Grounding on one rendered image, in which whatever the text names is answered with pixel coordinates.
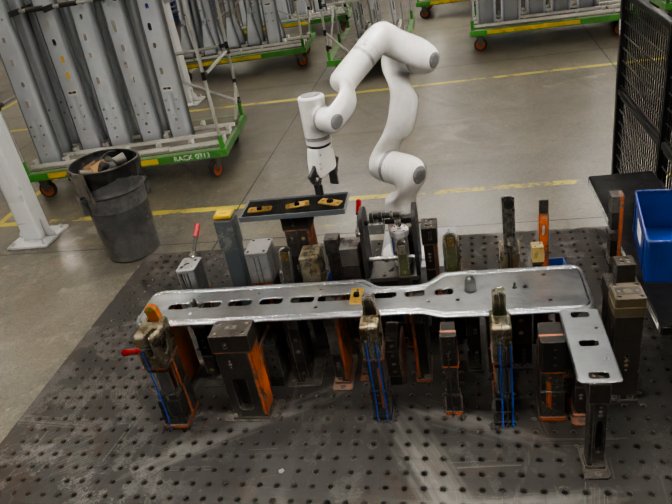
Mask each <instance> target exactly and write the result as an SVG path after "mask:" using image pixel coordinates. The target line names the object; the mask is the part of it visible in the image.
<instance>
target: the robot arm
mask: <svg viewBox="0 0 672 504"><path fill-rule="evenodd" d="M381 57H382V58H381ZM380 58H381V66H382V71H383V74H384V76H385V78H386V81H387V83H388V86H389V91H390V104H389V113H388V119H387V123H386V126H385V129H384V132H383V134H382V136H381V138H380V139H379V141H378V143H377V144H376V146H375V148H374V150H373V152H372V154H371V156H370V159H369V170H370V173H371V175H372V176H373V177H374V178H376V179H377V180H380V181H382V182H386V183H389V184H392V185H395V186H396V188H397V190H396V191H393V192H391V193H389V194H388V195H387V197H386V199H385V211H386V212H390V211H393V212H394V211H400V210H403V212H404V216H403V218H408V217H411V202H416V196H417V193H418V191H419V189H420V188H421V186H422V185H423V183H424V182H425V180H426V177H427V171H426V167H425V165H424V163H423V162H422V161H421V160H420V159H419V158H417V157H415V156H412V155H409V154H405V153H401V152H398V149H399V146H400V144H401V142H402V140H403V139H404V138H406V137H407V136H408V135H409V134H410V133H411V131H412V129H413V127H414V124H415V120H416V115H417V108H418V97H417V94H416V92H415V90H414V89H413V87H412V85H411V83H410V81H409V77H408V74H409V73H417V74H427V73H430V72H432V71H434V70H435V69H436V68H437V66H438V64H439V60H440V56H439V52H438V51H437V49H436V48H435V47H434V46H433V45H432V44H431V43H430V42H428V41H427V40H425V39H423V38H421V37H419V36H416V35H414V34H411V33H408V32H406V31H403V30H401V29H399V28H398V27H396V26H394V25H392V24H390V23H388V22H378V23H375V24H374V25H372V26H371V27H370V28H369V29H368V30H367V31H366V32H365V34H364V35H363V36H362V37H361V38H360V40H359V41H358V42H357V43H356V44H355V46H354V47H353V48H352V49H351V51H350V52H349V53H348V54H347V55H346V57H345V58H344V59H343V60H342V62H341V63H340V64H339V65H338V67H337V68H336V69H335V70H334V72H333V73H332V75H331V77H330V85H331V87H332V88H333V89H334V90H335V91H336V92H337V93H338V95H337V97H336V99H335V100H334V102H333V103H332V104H331V105H330V106H329V107H327V106H326V103H325V98H324V94H323V93H321V92H309V93H305V94H303V95H301V96H299V97H298V105H299V110H300V115H301V120H302V126H303V131H304V136H305V141H306V145H307V146H308V149H307V160H308V168H309V175H308V179H309V181H310V183H312V185H314V189H315V194H316V195H319V196H324V191H323V186H322V184H321V181H322V177H324V176H325V175H326V174H328V173H329V177H330V183H331V184H339V180H338V174H337V172H338V169H337V168H338V159H339V157H337V156H335V154H334V150H333V147H332V144H331V140H332V139H331V133H334V132H337V131H338V130H339V129H341V128H342V127H343V125H344V124H345V123H346V122H347V121H348V119H349V118H350V117H351V115H352V114H353V112H354V110H355V108H356V103H357V99H356V93H355V88H356V87H357V86H358V85H359V83H360V82H361V81H362V80H363V79H364V77H365V76H366V75H367V74H368V73H369V71H370V70H371V69H372V68H373V66H374V65H375V64H376V63H377V62H378V60H379V59H380ZM317 174H318V175H319V176H318V175H317ZM316 178H319V179H318V181H317V180H316ZM416 206H417V202H416ZM391 228H392V224H388V231H389V238H390V244H388V245H387V246H386V247H385V248H384V250H383V256H394V254H393V247H392V239H391V234H390V229H391Z"/></svg>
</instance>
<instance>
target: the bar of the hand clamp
mask: <svg viewBox="0 0 672 504"><path fill-rule="evenodd" d="M501 207H502V228H503V244H504V252H507V248H506V238H508V237H512V238H513V251H514V252H515V251H516V232H515V207H514V195H504V196H501Z"/></svg>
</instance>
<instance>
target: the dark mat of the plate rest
mask: <svg viewBox="0 0 672 504"><path fill-rule="evenodd" d="M347 194H348V193H347ZM347 194H336V195H324V196H313V197H302V198H290V199H279V200H267V201H256V202H249V204H248V206H247V208H246V209H245V211H244V213H243V215H242V217H251V216H263V215H275V214H287V213H299V212H311V211H323V210H335V209H343V208H344V205H345V201H346V197H347ZM322 198H333V199H335V200H342V201H343V202H342V203H341V204H340V205H339V206H332V205H325V204H318V202H319V201H320V200H321V199H322ZM305 200H309V204H310V205H308V206H303V207H298V208H292V209H287V210H286V209H285V205H286V204H290V203H294V201H299V202H300V201H305ZM260 205H262V206H272V209H271V211H266V212H256V213H247V211H248V209H249V208H251V207H257V206H260Z"/></svg>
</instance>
